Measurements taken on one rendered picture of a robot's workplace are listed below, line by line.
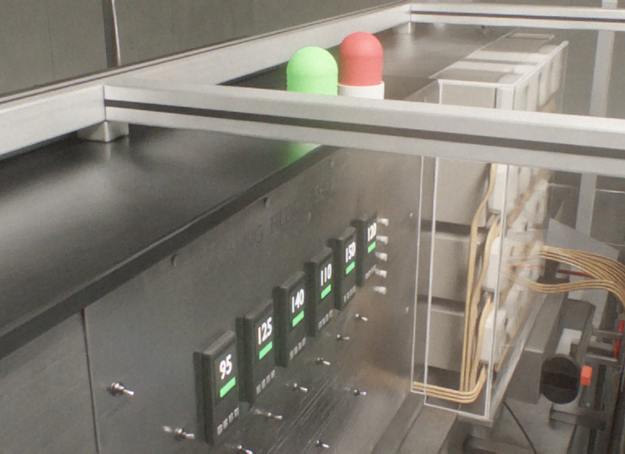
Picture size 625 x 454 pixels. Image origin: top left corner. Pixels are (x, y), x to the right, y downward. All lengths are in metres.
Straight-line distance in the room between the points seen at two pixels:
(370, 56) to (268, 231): 0.33
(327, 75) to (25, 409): 0.52
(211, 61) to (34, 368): 0.59
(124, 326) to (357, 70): 0.55
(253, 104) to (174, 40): 4.89
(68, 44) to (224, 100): 4.03
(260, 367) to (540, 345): 0.99
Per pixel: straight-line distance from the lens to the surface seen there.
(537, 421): 2.08
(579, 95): 6.00
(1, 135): 0.78
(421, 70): 1.36
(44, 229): 0.65
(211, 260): 0.72
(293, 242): 0.88
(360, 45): 1.06
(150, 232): 0.62
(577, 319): 2.06
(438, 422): 1.43
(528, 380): 1.75
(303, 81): 0.92
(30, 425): 0.58
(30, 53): 4.60
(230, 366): 0.77
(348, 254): 1.01
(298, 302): 0.89
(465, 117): 0.72
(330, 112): 0.76
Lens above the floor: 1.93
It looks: 20 degrees down
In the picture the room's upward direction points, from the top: straight up
